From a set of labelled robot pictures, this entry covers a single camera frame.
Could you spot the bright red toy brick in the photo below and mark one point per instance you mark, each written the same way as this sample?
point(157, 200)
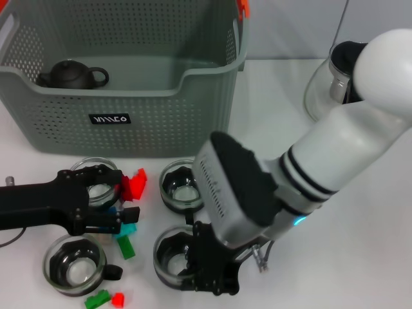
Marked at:
point(138, 185)

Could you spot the dark red toy brick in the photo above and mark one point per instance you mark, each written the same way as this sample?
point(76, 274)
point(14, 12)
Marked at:
point(125, 190)

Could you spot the dark clay teapot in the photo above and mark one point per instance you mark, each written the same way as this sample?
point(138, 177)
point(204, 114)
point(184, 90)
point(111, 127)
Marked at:
point(69, 75)

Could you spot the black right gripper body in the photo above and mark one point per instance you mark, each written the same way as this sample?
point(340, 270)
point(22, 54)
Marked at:
point(219, 257)

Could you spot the blue toy brick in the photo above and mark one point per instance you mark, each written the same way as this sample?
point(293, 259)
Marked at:
point(113, 210)

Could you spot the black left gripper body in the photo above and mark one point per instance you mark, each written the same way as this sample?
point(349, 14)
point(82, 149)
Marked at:
point(32, 206)

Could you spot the grey perforated storage bin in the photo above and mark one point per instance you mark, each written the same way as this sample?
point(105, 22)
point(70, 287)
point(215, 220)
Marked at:
point(145, 128)

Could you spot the glass teacup black sleeve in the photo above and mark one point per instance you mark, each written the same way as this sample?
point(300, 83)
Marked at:
point(174, 260)
point(180, 193)
point(96, 193)
point(75, 273)

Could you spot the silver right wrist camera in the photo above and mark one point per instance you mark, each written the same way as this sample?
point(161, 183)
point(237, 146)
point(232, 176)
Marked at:
point(238, 180)

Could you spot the teal square toy brick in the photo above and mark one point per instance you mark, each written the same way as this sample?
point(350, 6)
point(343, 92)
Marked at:
point(130, 230)

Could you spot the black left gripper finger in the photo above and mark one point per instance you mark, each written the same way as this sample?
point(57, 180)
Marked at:
point(106, 170)
point(106, 222)

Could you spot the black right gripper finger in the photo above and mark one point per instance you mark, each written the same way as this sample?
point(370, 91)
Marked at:
point(212, 288)
point(196, 251)

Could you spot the long green toy brick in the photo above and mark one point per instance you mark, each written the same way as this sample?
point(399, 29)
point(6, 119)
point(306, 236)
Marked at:
point(126, 249)

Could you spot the small green toy brick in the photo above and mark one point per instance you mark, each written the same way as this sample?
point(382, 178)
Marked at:
point(96, 300)

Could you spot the small red toy brick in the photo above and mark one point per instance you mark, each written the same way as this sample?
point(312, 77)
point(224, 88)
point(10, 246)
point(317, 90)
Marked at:
point(118, 299)

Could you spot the left gripper metal connector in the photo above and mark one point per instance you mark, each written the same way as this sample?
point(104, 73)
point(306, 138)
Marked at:
point(10, 181)

